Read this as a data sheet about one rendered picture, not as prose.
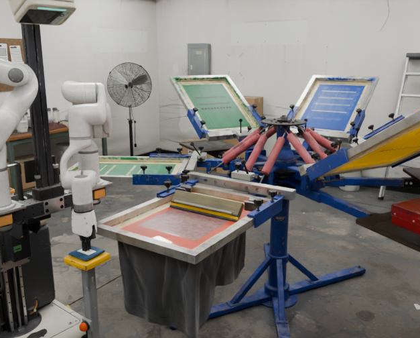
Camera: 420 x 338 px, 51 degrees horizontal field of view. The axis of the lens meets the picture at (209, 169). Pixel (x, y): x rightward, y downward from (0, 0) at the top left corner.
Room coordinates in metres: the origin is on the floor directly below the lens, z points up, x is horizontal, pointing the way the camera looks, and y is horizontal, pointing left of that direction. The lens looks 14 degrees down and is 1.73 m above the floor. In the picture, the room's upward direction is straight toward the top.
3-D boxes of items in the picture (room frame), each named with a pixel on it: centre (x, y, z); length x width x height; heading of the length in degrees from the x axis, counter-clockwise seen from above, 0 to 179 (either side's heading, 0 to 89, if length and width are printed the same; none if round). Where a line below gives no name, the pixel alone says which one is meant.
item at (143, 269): (1.80, 0.24, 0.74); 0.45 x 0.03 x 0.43; 57
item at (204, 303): (1.88, -0.06, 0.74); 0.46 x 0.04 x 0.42; 147
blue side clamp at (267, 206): (2.09, -0.28, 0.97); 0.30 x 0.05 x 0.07; 147
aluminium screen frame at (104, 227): (2.04, 0.08, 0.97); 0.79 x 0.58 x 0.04; 147
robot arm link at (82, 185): (1.67, 0.49, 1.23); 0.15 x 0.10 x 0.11; 11
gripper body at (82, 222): (1.63, 0.49, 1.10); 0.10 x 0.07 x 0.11; 57
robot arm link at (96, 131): (2.03, 0.56, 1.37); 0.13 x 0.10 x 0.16; 101
